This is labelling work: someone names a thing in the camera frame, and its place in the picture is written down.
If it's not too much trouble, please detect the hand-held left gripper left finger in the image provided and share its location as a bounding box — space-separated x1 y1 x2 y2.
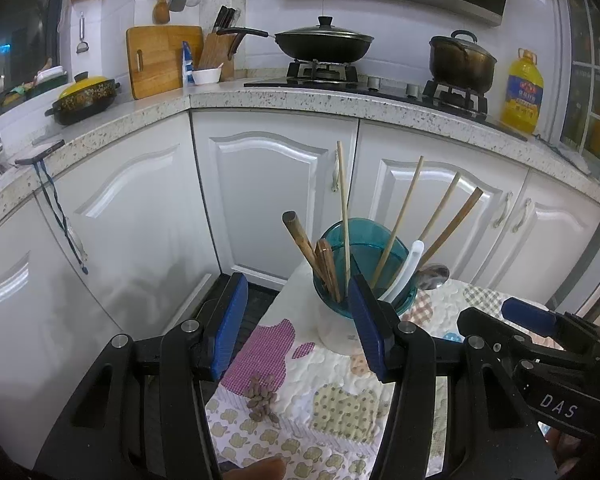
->
32 272 249 480

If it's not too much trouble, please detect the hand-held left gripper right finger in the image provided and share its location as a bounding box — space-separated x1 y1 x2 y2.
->
348 274 548 480

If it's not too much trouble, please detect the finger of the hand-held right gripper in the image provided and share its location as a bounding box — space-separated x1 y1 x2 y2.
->
502 297 600 348
457 307 531 361

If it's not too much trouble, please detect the floral white utensil holder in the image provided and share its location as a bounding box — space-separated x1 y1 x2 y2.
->
312 217 420 357

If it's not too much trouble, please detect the dark wooden fork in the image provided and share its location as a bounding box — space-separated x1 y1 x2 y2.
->
316 239 342 303

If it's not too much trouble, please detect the metal spoon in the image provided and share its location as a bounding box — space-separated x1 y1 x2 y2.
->
414 263 451 291

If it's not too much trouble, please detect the thin bamboo chopstick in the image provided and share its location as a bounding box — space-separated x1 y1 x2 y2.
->
336 141 352 293

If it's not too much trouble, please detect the person's right hand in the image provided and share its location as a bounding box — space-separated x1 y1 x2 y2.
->
540 430 583 480

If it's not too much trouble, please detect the white cabinet door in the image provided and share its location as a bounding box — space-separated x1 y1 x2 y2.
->
45 115 221 341
189 110 360 292
500 170 600 311
352 120 531 293
0 195 126 461

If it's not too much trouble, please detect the patchwork quilt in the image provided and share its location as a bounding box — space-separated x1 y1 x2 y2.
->
204 260 571 480

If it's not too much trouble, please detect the person's leg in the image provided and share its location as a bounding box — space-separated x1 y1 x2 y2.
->
220 456 287 480

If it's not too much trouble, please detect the yellow cooking oil bottle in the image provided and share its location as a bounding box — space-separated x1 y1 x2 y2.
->
500 48 545 135

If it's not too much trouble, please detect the black gas stove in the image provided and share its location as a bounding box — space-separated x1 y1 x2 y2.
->
243 57 531 142

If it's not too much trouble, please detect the white bowl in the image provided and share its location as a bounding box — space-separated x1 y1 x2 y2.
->
192 67 223 86

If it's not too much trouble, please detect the dark stockpot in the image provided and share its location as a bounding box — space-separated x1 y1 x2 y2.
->
428 47 498 96

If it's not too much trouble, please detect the black phone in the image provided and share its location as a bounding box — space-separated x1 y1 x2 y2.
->
15 140 66 165

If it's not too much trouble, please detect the grey framed glass door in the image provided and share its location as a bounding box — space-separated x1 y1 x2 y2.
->
550 0 600 183

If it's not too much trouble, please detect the blue white packet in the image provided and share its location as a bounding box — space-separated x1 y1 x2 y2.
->
181 41 196 88

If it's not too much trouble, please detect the yellow lidded casserole pot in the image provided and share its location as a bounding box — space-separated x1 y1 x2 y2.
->
44 72 122 126

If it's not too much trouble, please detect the wooden cutting board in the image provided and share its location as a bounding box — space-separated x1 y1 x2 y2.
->
126 25 204 101

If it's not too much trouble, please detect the dark stockpot lid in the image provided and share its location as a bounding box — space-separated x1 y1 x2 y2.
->
428 30 496 57

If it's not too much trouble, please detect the wooden knife block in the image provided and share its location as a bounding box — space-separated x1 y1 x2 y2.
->
198 5 242 72

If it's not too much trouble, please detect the black wok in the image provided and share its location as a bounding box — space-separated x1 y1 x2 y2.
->
216 27 375 63

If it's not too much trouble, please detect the black wok lid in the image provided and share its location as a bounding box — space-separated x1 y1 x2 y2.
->
275 16 375 43

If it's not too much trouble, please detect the green storage tray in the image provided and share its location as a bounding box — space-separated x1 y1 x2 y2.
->
0 67 73 106

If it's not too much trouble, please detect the hanging metal peeler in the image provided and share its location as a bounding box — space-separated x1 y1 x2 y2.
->
76 12 91 55

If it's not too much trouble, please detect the dark window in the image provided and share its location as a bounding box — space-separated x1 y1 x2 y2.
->
0 0 71 126

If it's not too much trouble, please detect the dark phone lanyard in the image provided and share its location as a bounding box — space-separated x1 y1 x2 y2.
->
32 160 90 276

